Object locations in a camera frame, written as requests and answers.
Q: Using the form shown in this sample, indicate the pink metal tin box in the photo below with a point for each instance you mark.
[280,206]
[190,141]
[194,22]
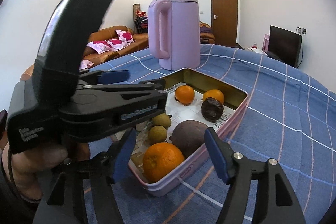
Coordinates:
[170,187]

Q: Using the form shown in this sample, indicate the pink floral pillow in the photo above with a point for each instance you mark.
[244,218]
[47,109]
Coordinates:
[124,35]
[98,47]
[115,44]

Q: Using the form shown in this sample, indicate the pink floral cushion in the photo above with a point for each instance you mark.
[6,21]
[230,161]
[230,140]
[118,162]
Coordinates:
[86,64]

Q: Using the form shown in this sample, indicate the brown leather loveseat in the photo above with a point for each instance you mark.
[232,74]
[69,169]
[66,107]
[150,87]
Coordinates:
[207,36]

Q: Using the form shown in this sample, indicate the brown longan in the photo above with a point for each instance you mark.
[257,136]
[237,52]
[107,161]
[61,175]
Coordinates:
[157,134]
[162,120]

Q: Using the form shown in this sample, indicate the dark wrinkled passion fruit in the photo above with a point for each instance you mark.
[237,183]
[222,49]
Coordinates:
[212,109]

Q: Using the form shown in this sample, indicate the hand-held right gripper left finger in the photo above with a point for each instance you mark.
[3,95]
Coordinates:
[124,155]

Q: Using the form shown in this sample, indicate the pink electric kettle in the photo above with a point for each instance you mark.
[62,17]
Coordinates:
[183,35]

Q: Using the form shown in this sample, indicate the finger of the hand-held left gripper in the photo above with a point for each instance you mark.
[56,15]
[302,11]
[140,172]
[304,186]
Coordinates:
[115,76]
[126,88]

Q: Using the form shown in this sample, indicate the wall power socket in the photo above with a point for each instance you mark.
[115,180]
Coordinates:
[302,29]

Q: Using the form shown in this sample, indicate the person's left hand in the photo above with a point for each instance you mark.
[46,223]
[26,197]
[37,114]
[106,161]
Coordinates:
[34,163]

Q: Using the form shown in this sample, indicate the large purple passion fruit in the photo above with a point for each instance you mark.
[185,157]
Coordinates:
[187,137]

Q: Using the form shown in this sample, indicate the blue checked tablecloth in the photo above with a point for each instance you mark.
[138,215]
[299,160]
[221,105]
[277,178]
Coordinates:
[275,113]

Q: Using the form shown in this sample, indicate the brown wooden door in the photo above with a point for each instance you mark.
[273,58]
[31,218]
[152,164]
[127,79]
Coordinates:
[224,16]

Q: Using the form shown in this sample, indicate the black flat television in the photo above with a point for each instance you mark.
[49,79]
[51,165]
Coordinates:
[284,45]

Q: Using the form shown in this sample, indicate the purple blanket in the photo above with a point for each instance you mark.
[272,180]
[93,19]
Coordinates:
[204,28]

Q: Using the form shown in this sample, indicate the white television stand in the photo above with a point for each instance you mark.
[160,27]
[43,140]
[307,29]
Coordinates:
[254,50]

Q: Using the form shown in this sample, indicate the small orange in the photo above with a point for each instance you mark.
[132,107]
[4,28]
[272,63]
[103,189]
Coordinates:
[162,162]
[184,94]
[214,96]

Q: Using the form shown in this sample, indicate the red plush toy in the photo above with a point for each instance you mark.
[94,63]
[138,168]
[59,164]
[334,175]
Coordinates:
[142,14]

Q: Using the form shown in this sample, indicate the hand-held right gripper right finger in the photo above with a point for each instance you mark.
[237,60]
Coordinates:
[216,155]

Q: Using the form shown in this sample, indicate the brown leather sofa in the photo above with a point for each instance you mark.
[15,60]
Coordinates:
[105,32]

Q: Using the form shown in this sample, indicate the tall patterned scroll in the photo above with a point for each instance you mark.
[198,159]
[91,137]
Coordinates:
[136,8]

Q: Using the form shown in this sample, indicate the brown leather armchair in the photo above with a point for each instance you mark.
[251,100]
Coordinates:
[26,73]

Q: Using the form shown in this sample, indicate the printed paper sheet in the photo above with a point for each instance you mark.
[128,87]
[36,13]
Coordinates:
[189,111]

